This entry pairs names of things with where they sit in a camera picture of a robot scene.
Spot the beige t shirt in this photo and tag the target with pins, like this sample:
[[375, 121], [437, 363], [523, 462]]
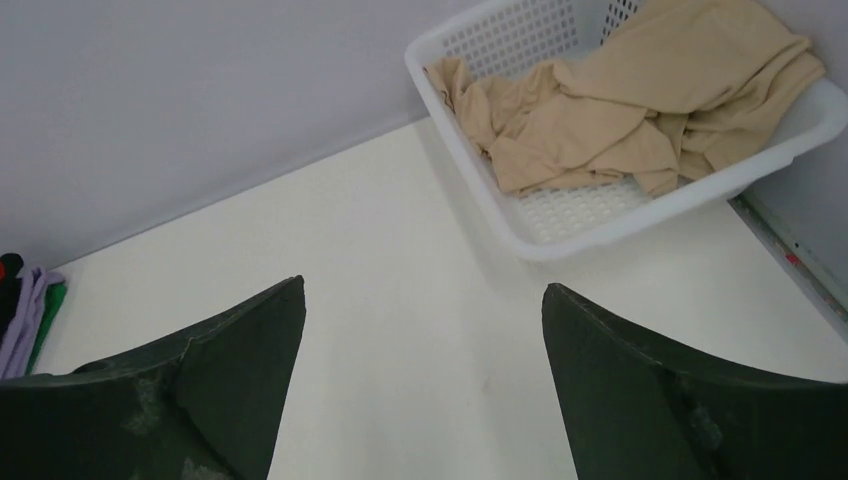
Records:
[[679, 91]]

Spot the green folded t shirt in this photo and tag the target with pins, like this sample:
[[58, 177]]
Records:
[[53, 300]]

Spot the black folded t shirt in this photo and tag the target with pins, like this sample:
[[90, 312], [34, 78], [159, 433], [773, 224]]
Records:
[[11, 265]]

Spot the white plastic laundry basket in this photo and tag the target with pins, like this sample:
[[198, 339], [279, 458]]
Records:
[[508, 38]]

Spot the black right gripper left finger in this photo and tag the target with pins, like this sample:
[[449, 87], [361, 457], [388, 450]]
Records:
[[204, 402]]

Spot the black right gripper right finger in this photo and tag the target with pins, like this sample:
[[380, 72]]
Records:
[[639, 405]]

